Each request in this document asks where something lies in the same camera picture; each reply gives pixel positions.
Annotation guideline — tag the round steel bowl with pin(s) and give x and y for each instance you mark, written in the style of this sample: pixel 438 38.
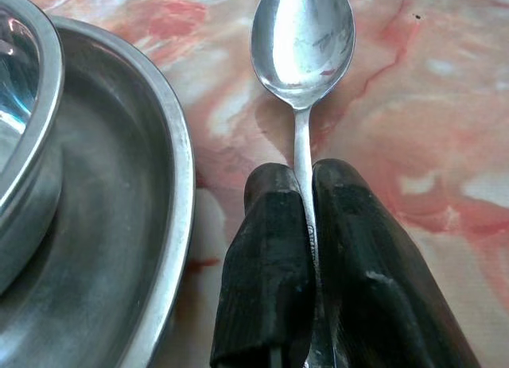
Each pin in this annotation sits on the round steel bowl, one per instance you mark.
pixel 36 153

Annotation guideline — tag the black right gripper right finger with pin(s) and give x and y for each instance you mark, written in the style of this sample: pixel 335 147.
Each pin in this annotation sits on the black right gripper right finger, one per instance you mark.
pixel 381 272

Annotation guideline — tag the silver metal spoon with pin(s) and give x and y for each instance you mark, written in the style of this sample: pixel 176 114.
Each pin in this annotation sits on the silver metal spoon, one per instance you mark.
pixel 302 38

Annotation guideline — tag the round steel plate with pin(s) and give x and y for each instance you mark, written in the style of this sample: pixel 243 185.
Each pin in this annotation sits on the round steel plate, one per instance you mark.
pixel 119 193

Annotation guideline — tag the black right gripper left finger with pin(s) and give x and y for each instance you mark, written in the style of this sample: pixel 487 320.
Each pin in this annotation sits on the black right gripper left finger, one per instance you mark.
pixel 266 264

